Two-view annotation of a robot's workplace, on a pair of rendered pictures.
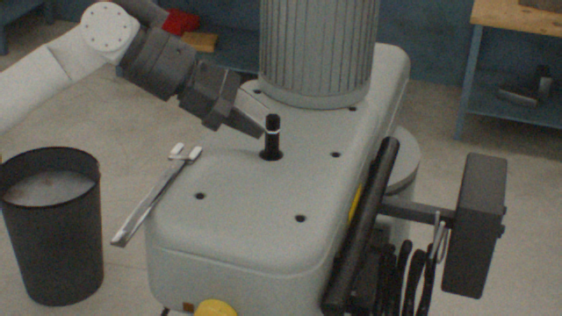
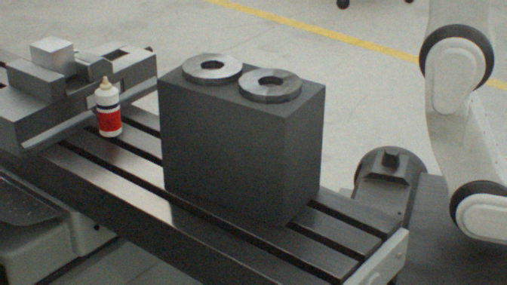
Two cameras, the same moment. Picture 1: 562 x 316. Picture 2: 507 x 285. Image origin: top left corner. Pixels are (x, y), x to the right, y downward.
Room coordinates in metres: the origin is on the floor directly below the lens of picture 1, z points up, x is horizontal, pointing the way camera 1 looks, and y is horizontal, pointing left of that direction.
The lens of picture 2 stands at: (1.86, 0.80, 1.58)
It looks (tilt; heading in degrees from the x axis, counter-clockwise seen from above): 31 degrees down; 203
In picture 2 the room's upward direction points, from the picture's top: straight up
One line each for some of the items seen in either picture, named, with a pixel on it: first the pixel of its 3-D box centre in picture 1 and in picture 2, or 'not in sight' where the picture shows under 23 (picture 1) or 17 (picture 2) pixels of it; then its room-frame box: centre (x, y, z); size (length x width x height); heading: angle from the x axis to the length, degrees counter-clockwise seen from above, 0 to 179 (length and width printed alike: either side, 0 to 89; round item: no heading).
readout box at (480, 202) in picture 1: (477, 225); not in sight; (1.11, -0.38, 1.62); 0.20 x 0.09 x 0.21; 164
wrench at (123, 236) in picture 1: (156, 190); not in sight; (0.80, 0.17, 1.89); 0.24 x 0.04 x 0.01; 166
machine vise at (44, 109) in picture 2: not in sight; (69, 82); (0.88, 0.02, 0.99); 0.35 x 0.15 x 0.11; 166
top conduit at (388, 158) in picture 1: (363, 213); not in sight; (0.91, -0.13, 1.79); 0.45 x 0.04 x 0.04; 164
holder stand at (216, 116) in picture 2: not in sight; (241, 133); (1.00, 0.42, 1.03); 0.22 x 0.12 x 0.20; 81
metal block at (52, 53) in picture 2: not in sight; (53, 59); (0.91, 0.01, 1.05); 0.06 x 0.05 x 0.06; 76
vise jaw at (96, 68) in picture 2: not in sight; (78, 60); (0.86, 0.02, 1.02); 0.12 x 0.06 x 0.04; 76
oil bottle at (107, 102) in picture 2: not in sight; (108, 105); (0.93, 0.13, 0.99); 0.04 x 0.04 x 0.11
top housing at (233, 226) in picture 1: (272, 191); not in sight; (0.93, 0.02, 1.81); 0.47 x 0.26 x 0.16; 164
